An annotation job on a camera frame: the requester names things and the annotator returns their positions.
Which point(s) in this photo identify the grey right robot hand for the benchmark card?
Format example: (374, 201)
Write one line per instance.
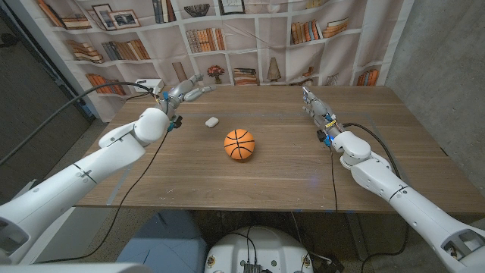
(322, 113)

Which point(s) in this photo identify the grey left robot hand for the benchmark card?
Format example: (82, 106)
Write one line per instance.
(182, 93)

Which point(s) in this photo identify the white airpods case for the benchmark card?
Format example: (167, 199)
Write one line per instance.
(211, 122)

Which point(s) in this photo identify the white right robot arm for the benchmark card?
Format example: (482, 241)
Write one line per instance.
(417, 216)

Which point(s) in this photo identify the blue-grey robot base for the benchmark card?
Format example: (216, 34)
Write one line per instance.
(166, 242)

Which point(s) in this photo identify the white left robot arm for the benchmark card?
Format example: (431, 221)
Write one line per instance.
(76, 182)

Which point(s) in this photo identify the white power strip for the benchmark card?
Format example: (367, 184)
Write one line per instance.
(148, 85)

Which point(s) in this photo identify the printed bookshelf backdrop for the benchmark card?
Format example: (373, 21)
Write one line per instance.
(246, 57)

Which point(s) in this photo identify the orange basketball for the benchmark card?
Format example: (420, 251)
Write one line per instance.
(239, 144)

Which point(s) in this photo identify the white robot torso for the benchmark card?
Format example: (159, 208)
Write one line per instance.
(257, 250)

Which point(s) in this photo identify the perforated partition panel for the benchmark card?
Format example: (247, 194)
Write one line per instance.
(30, 95)

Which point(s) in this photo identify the white floor mat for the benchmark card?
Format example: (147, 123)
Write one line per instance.
(64, 235)

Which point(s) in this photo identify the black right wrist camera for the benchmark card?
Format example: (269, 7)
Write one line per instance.
(323, 136)

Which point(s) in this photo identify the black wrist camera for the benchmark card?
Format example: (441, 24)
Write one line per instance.
(176, 122)
(323, 136)

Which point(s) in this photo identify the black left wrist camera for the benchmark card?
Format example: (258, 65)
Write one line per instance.
(176, 122)

